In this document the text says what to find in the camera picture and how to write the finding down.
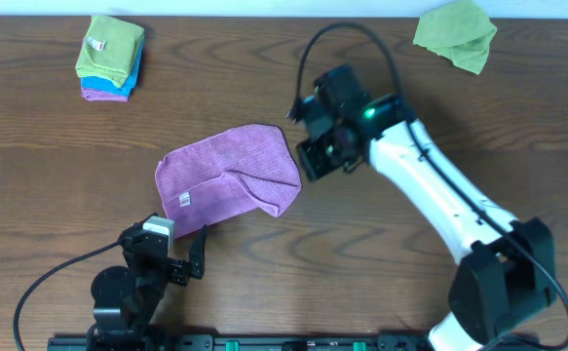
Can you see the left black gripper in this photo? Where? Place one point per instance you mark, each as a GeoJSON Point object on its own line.
{"type": "Point", "coordinates": [177, 269]}

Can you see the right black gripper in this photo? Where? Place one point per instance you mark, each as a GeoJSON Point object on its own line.
{"type": "Point", "coordinates": [314, 159]}

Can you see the purple microfiber cloth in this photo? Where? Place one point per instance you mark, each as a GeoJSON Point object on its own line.
{"type": "Point", "coordinates": [228, 174]}

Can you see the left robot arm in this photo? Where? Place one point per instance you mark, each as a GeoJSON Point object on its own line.
{"type": "Point", "coordinates": [126, 297]}

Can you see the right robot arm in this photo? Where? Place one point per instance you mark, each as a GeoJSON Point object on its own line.
{"type": "Point", "coordinates": [505, 267]}

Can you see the crumpled green cloth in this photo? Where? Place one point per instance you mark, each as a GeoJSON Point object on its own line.
{"type": "Point", "coordinates": [459, 31]}

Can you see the folded purple cloth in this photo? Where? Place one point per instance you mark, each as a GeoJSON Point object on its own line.
{"type": "Point", "coordinates": [91, 94]}

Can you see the folded blue cloth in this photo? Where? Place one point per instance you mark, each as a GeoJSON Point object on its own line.
{"type": "Point", "coordinates": [105, 84]}

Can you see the folded green cloth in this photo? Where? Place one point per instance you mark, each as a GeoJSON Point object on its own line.
{"type": "Point", "coordinates": [109, 50]}

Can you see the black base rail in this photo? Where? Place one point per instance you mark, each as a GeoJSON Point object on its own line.
{"type": "Point", "coordinates": [206, 342]}

